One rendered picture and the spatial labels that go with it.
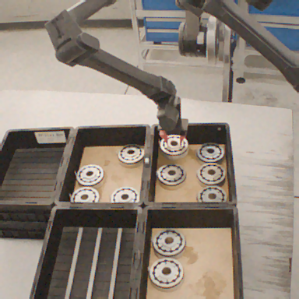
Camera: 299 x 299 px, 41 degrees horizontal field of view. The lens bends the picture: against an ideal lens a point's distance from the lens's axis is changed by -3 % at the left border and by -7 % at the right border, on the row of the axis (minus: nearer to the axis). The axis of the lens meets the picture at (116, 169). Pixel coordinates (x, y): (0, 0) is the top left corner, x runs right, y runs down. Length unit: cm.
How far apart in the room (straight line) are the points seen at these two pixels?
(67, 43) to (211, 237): 75
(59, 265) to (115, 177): 41
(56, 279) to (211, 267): 49
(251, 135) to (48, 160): 89
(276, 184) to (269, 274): 41
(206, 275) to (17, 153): 95
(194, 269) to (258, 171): 61
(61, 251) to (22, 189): 35
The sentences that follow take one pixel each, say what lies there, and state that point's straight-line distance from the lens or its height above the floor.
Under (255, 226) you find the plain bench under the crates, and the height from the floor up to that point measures 70.
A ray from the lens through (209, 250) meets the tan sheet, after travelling 135.
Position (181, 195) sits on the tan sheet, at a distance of 149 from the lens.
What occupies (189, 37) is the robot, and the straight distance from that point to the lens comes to 166.
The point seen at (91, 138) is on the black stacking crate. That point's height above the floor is 88.
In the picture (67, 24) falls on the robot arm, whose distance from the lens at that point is 113.
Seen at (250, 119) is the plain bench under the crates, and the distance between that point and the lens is 200.
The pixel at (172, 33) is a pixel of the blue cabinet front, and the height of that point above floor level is 40.
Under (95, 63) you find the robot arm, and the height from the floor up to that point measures 137.
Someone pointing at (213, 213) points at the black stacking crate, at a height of 91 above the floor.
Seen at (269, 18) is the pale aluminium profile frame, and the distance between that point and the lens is 316.
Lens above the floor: 197
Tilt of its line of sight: 45 degrees down
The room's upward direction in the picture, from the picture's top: 12 degrees counter-clockwise
